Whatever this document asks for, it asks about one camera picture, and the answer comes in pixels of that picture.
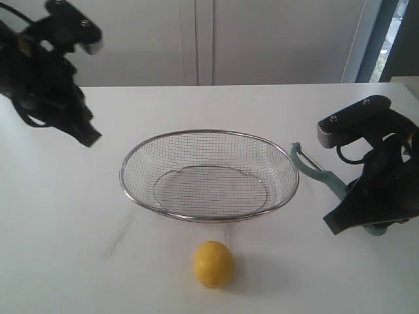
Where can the yellow lemon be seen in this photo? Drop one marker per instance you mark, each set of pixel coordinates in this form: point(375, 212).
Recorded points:
point(214, 264)

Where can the green handled vegetable peeler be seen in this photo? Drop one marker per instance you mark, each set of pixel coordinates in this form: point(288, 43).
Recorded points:
point(335, 184)

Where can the oval metal mesh basket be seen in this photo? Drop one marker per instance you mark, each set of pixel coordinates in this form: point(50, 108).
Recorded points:
point(209, 176)

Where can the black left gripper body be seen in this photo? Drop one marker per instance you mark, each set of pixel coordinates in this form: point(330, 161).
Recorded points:
point(43, 92)

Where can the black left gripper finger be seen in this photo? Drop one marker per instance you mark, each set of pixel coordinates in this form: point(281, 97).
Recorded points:
point(80, 116)

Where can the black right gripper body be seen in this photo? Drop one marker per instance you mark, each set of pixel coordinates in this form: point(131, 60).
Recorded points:
point(394, 157)

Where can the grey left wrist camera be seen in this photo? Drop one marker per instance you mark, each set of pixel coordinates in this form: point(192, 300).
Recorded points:
point(64, 27)

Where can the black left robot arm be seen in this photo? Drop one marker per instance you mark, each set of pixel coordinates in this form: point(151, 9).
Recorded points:
point(13, 42)

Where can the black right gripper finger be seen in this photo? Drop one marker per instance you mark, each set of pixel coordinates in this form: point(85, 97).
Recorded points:
point(377, 207)

